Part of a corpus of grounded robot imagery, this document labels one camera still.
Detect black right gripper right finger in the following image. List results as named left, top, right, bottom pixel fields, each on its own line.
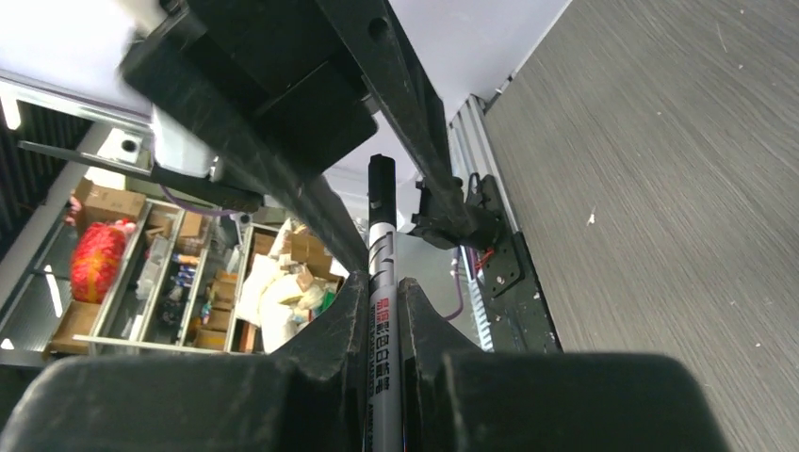
left=398, top=278, right=728, bottom=451

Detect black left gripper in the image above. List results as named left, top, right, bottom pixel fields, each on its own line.
left=120, top=1, right=499, bottom=272

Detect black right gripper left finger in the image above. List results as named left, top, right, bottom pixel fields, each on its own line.
left=1, top=272, right=368, bottom=451

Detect black white marker pen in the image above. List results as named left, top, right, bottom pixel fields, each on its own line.
left=365, top=154, right=404, bottom=451

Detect metal storage shelf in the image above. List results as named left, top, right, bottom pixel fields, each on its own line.
left=0, top=68, right=264, bottom=357

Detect cardboard storage boxes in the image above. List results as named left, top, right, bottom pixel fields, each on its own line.
left=43, top=177, right=351, bottom=357

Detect red mesh bag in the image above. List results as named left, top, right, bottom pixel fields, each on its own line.
left=70, top=218, right=138, bottom=304

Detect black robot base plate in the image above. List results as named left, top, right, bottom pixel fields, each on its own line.
left=408, top=173, right=563, bottom=354

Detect aluminium front frame rail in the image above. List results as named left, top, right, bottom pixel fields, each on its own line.
left=448, top=95, right=524, bottom=352

